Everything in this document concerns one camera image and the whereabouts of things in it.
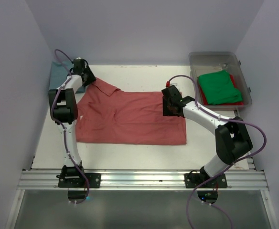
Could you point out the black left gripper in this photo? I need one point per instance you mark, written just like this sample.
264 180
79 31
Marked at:
89 77

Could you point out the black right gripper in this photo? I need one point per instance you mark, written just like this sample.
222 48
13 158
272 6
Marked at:
167 108

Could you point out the salmon pink t shirt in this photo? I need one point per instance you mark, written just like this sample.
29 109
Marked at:
106 114

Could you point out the clear plastic bin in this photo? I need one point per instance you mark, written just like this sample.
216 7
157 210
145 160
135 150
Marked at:
210 62

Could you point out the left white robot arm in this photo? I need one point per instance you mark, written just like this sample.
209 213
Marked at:
64 112

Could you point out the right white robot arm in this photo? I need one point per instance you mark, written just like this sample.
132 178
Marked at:
232 140

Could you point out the blue folded t shirt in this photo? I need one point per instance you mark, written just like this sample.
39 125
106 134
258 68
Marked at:
59 74

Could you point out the red folded t shirt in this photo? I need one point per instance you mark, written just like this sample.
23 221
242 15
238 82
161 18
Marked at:
205 102

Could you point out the green folded t shirt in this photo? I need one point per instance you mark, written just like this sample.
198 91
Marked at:
218 88

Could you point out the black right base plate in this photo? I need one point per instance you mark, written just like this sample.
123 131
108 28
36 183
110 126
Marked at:
194 179

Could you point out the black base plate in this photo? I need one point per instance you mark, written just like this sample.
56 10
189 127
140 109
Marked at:
194 179
91 180

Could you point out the aluminium mounting rail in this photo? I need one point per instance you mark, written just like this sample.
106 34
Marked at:
160 180

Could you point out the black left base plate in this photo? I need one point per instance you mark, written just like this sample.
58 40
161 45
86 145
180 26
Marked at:
91 180

